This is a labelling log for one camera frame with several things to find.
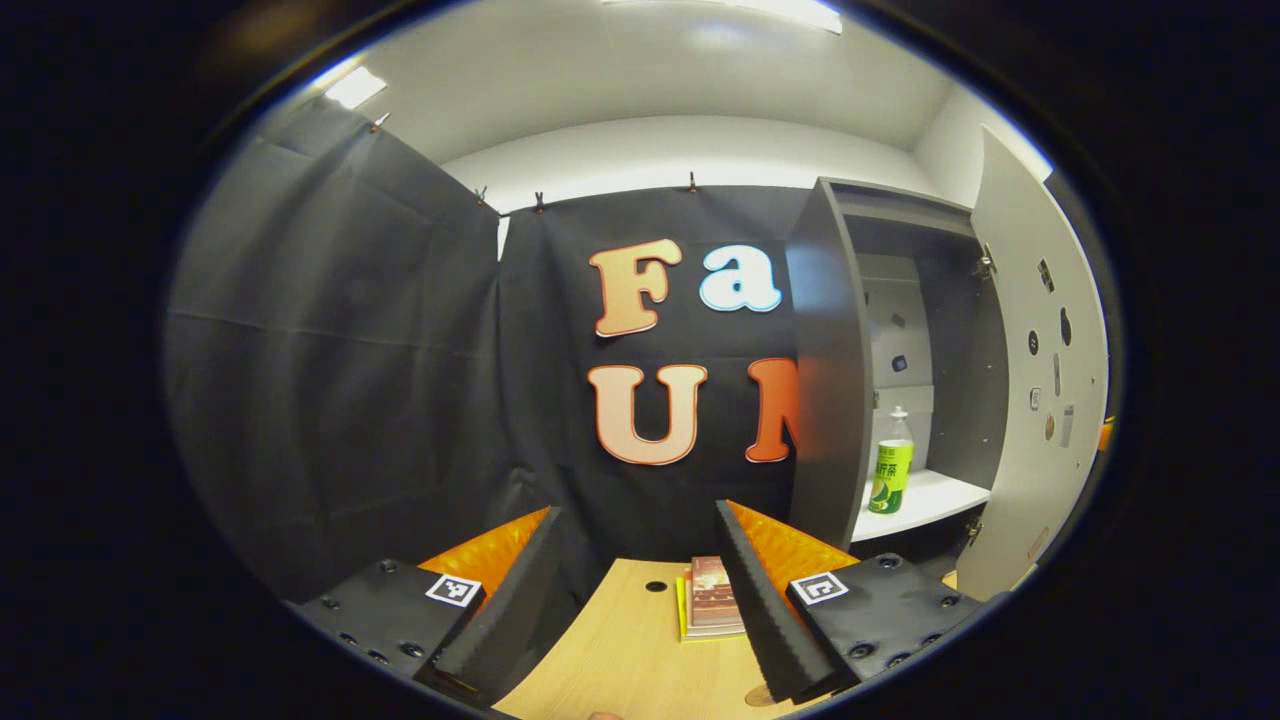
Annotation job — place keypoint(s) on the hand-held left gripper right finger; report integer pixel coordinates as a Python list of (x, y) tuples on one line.
[(760, 610)]

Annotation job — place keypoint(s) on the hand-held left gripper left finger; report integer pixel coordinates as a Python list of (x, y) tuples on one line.
[(515, 600)]

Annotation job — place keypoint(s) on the green label plastic bottle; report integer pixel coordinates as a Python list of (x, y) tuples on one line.
[(890, 480)]

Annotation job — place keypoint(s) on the beige cabinet door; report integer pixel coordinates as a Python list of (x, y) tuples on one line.
[(1010, 350)]

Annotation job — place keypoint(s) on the white cabinet shelf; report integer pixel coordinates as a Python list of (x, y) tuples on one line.
[(935, 495)]

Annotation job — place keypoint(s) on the grey cabinet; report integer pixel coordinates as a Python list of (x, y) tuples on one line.
[(825, 400)]

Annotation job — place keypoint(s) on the metal cabinet door hinge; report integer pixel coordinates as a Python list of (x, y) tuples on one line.
[(985, 263), (970, 529)]

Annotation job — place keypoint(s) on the yellow book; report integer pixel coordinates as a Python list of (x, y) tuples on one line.
[(680, 615)]

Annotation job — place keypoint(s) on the black backdrop cloth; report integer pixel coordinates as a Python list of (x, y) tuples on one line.
[(350, 350)]

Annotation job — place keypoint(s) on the ceiling light panel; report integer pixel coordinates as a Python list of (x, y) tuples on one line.
[(355, 87)]

